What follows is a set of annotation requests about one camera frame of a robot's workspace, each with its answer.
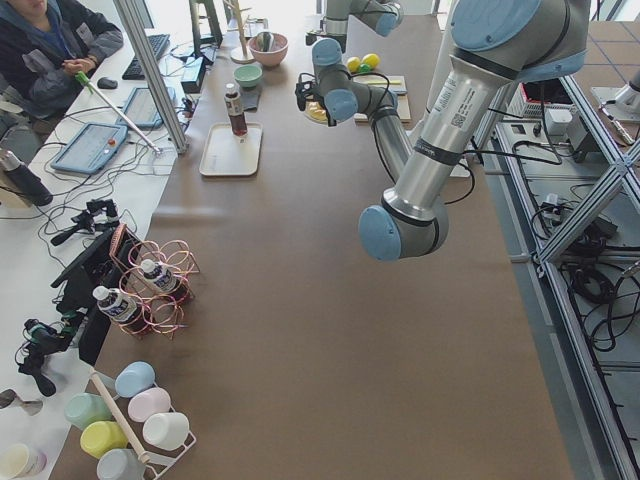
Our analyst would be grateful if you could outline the white round plate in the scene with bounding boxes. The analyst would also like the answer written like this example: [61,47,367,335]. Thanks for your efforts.
[304,99,331,125]

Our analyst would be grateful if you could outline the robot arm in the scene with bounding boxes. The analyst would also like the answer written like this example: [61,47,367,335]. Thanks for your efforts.
[296,0,590,261]
[305,0,404,53]

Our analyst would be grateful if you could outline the beige serving tray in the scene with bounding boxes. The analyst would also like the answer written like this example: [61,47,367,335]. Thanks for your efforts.
[199,122,263,177]

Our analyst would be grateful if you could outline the grey folded cloth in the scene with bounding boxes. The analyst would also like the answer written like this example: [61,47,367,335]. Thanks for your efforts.
[240,88,261,111]

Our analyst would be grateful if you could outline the dark drink bottle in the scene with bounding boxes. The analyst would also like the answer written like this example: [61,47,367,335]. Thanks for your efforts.
[224,83,248,137]

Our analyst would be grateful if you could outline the water bottle in rack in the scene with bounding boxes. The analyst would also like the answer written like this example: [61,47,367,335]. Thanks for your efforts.
[92,286,142,325]
[140,258,180,294]

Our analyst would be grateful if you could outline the wooden cutting board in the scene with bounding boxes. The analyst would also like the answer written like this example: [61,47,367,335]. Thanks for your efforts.
[355,74,411,123]

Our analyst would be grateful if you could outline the green lime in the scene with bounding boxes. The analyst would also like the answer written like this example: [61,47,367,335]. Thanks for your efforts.
[358,63,372,75]

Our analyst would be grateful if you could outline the mint green bowl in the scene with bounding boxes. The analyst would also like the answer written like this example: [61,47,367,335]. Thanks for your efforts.
[234,64,263,89]

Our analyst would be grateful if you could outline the yellow lemon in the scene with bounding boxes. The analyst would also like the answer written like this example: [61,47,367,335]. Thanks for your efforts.
[361,53,380,70]
[346,57,361,73]

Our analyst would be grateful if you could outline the pink ribbed bowl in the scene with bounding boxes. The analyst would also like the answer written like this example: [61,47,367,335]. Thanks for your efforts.
[248,30,288,67]

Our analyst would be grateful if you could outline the wooden mug tree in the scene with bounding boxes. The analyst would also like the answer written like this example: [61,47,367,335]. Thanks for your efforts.
[223,0,255,65]

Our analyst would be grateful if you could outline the metal ice scoop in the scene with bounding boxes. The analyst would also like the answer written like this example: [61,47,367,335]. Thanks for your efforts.
[254,30,274,52]

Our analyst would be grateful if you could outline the blue teach pendant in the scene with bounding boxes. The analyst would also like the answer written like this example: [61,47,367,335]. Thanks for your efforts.
[122,87,163,129]
[51,122,128,175]

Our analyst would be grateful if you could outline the blue plastic cup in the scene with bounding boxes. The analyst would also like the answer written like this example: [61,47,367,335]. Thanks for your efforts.
[115,361,155,398]

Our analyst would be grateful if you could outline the pink plastic cup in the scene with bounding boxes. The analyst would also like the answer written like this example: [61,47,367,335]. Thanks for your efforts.
[128,387,171,422]

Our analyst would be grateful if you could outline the white plastic cup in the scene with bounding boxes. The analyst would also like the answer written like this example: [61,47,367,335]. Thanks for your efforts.
[142,412,190,451]

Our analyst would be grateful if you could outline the black keyboard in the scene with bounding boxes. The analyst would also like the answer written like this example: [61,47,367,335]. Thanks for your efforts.
[121,32,172,81]

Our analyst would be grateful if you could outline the black computer mouse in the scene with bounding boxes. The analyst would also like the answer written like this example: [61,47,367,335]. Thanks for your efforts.
[97,77,118,90]

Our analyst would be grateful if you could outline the mint plastic cup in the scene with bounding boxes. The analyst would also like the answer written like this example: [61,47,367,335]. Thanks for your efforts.
[64,392,112,430]

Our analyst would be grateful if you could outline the black thermos bottle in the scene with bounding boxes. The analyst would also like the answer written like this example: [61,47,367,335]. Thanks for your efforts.
[1,149,53,206]

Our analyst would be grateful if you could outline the yellow plastic cup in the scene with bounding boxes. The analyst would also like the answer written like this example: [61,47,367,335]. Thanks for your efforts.
[80,421,128,459]

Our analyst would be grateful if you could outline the grey plastic cup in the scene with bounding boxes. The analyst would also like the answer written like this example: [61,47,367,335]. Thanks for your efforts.
[96,449,145,480]

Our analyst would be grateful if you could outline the seated person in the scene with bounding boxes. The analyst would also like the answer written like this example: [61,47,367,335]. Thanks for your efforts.
[1,1,123,119]

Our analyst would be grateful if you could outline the cream paper cup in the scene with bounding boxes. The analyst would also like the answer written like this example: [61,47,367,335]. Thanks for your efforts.
[1,443,47,479]

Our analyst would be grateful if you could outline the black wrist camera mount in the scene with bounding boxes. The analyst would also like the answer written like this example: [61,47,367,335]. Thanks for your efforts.
[294,72,316,112]

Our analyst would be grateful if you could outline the copper wire bottle rack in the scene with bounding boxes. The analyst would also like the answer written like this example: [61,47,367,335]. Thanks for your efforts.
[109,225,200,339]

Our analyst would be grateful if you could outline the aluminium frame post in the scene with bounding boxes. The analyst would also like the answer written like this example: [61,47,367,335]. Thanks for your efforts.
[114,0,188,155]

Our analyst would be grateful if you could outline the black camera tripod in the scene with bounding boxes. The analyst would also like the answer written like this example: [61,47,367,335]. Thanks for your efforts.
[50,199,120,246]
[16,312,83,397]

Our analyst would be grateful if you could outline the white wire cup rack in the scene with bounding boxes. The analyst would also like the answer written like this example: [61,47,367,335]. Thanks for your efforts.
[89,367,197,479]

